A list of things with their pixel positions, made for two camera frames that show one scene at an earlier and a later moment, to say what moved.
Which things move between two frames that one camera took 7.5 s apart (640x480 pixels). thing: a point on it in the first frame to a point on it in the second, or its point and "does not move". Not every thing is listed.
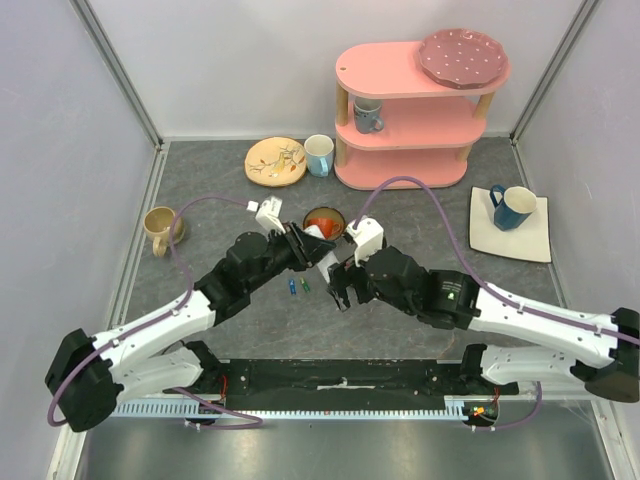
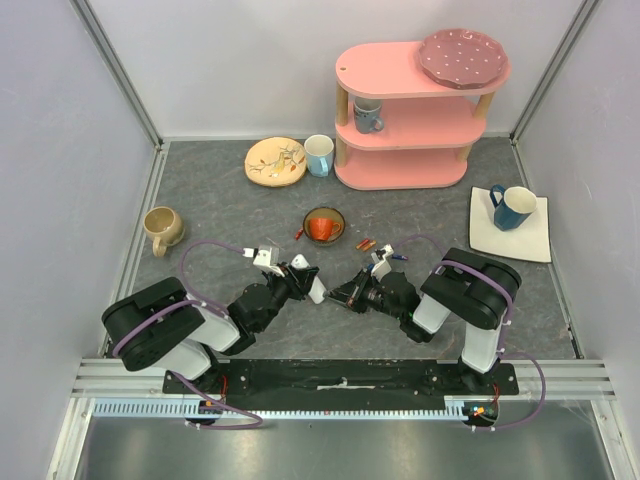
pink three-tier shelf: [398, 130] does not move
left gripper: [302, 245] to [304, 277]
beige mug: [157, 224] does not move
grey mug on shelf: [367, 114] does not move
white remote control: [330, 260] to [318, 289]
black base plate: [342, 384] does not move
